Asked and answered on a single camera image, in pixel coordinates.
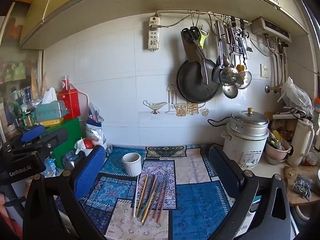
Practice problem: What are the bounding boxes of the red tin box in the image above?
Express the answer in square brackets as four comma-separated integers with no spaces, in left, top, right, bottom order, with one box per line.
[58,89,81,119]

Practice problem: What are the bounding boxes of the metal slotted spoon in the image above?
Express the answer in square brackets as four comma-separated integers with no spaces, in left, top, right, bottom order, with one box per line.
[219,21,238,87]

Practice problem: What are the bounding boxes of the wooden cutting board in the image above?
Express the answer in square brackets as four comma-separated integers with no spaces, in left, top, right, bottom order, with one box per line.
[283,165,320,207]

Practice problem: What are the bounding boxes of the glass pot lid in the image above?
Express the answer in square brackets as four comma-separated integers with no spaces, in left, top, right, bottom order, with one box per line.
[236,70,252,90]

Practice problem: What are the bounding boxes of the yellow flat box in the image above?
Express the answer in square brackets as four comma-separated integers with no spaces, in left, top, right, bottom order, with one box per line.
[39,117,64,127]

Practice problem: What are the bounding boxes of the white plug cable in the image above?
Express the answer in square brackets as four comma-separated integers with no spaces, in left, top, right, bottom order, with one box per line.
[157,11,213,28]

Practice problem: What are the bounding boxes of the black frying pan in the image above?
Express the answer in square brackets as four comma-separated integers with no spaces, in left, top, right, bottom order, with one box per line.
[176,42,222,104]

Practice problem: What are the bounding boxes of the white thermos kettle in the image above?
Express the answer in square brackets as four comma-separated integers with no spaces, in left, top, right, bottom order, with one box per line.
[287,118,315,167]

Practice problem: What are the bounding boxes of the person's left forearm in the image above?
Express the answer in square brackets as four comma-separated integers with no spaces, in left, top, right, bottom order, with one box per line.
[0,192,24,240]

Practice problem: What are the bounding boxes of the row of hanging metal utensils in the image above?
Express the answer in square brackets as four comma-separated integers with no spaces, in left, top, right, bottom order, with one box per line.
[212,15,253,63]

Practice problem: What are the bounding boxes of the white and blue bag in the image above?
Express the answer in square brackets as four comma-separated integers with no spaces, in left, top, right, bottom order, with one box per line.
[86,102,107,150]

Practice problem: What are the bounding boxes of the red and white packet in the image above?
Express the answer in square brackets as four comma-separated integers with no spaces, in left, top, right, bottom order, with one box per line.
[75,138,100,155]

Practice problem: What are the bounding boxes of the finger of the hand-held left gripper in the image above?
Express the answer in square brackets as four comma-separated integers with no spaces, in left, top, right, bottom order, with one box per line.
[37,127,69,156]
[10,125,46,153]

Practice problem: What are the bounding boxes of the bunch of mixed chopsticks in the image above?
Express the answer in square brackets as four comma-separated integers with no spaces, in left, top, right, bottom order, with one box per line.
[132,174,168,227]

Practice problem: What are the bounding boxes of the teal tissue box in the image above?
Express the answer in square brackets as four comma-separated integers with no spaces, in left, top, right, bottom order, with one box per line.
[35,87,68,123]

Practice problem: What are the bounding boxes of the white water heater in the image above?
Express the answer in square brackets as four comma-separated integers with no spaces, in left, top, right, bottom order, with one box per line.
[251,16,292,43]

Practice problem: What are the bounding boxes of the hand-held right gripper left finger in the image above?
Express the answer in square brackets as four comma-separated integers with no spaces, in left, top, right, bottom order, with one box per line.
[22,145,108,240]

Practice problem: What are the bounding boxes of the black kitchen scissors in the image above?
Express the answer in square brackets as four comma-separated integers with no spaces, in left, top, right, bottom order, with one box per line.
[181,26,200,46]

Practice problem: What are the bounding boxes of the green peeler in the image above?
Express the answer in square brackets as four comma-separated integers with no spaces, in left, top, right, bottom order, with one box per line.
[199,29,209,49]

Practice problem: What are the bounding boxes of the black power cord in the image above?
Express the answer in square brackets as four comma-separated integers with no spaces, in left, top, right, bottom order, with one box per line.
[207,119,232,130]

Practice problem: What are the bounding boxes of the metal ladle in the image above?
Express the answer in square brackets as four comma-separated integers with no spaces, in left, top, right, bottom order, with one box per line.
[222,84,238,99]

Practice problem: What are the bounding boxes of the white plastic bag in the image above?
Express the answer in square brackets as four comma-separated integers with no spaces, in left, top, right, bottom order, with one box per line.
[277,77,314,117]

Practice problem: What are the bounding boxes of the white rice cooker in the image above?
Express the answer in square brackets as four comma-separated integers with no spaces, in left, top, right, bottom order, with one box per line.
[221,107,270,168]

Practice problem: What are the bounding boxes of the metal water hoses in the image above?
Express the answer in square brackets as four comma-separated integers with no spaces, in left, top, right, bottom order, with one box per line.
[271,37,287,90]

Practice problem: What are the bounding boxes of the glass door cabinet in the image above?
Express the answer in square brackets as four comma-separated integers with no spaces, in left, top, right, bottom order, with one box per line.
[0,2,44,140]

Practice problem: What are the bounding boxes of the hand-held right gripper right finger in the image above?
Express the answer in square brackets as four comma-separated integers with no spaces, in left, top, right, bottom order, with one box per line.
[207,145,293,240]

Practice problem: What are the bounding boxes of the kitchen cleaver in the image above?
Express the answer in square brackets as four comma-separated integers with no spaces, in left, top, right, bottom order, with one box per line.
[180,29,200,63]

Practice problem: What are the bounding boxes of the white ceramic utensil cup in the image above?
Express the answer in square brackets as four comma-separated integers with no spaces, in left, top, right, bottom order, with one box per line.
[122,152,142,177]

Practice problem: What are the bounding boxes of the patterned patchwork mat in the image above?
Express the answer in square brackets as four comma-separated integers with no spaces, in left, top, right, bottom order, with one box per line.
[54,144,263,240]

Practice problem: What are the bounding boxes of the pink bowl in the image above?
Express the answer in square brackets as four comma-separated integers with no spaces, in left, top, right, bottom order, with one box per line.
[265,140,292,165]

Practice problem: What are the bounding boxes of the grey crumpled lump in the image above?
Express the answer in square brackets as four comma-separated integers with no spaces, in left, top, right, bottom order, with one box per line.
[292,175,313,201]

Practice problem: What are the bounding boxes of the white power strip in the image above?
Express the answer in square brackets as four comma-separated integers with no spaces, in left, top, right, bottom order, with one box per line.
[147,16,162,53]

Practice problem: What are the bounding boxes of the green box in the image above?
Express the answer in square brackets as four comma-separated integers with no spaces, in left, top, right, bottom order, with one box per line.
[49,117,83,169]

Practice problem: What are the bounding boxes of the metal hanging rail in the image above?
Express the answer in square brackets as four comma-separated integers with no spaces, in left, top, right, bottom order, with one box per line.
[156,10,252,24]

